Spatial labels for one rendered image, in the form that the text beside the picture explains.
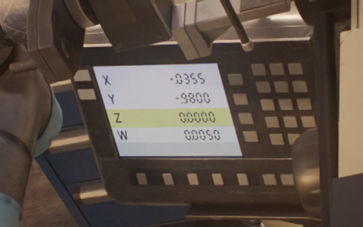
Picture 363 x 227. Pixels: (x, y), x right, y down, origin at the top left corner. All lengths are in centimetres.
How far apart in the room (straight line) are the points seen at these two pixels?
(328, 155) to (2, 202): 43
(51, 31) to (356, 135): 49
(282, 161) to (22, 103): 55
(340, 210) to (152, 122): 116
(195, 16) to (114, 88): 59
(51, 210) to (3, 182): 235
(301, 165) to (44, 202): 266
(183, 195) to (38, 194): 178
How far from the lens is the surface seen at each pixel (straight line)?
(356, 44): 127
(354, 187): 117
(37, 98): 180
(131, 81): 230
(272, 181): 228
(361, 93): 124
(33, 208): 410
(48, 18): 166
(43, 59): 166
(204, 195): 234
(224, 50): 222
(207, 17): 173
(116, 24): 172
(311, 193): 145
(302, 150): 145
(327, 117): 137
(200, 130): 229
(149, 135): 232
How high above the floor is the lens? 274
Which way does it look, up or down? 42 degrees down
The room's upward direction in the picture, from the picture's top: 30 degrees counter-clockwise
